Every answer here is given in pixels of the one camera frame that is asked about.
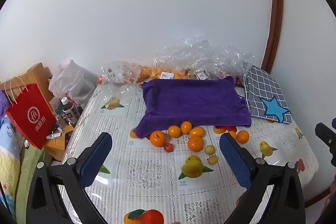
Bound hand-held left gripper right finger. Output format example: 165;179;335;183
219;132;306;224

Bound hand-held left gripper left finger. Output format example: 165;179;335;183
26;132;113;224

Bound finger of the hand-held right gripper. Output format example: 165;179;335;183
315;118;336;167

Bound large round orange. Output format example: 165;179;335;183
187;136;204;152

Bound oval orange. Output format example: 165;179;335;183
181;121;193;135
189;127;205;138

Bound orange with dark calyx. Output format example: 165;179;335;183
150;130;168;148

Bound wooden side table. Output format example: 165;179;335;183
43;123;75;162

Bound small white tube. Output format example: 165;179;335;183
46;128;65;139

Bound small clear bottle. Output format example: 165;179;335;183
55;114;69;128

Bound dark drink bottle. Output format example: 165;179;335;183
61;97;80;123

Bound fruit print tablecloth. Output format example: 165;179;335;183
58;81;319;224

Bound purple towel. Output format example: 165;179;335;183
134;76;252;139

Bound red paper bag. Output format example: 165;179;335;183
4;76;57;150

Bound grey checked cloth blue star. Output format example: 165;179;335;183
244;65;292;124

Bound white plastic bag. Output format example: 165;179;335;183
49;59;96;109

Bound small clear plastic bag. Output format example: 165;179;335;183
100;60;141;89

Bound colourful printed blanket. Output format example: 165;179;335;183
0;116;28;214

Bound bagged pile of small oranges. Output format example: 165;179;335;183
136;65;191;81

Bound large clear plastic bag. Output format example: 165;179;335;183
154;36;256;83

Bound brown wooden door frame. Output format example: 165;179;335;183
261;0;284;73

